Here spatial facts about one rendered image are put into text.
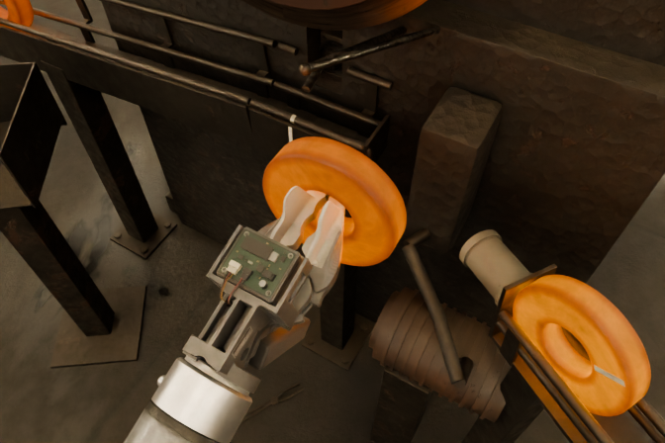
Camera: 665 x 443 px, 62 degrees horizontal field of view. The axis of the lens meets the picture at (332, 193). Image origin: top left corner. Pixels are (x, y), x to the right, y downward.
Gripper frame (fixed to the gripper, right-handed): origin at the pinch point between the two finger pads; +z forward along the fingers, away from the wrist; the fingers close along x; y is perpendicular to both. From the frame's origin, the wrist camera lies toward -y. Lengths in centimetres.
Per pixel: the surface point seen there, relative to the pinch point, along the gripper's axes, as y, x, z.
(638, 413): -17.0, -36.6, -2.5
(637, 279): -100, -51, 49
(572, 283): -8.6, -24.8, 4.9
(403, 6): 5.6, 1.8, 20.3
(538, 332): -15.7, -24.3, 0.5
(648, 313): -98, -55, 40
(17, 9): -21, 80, 16
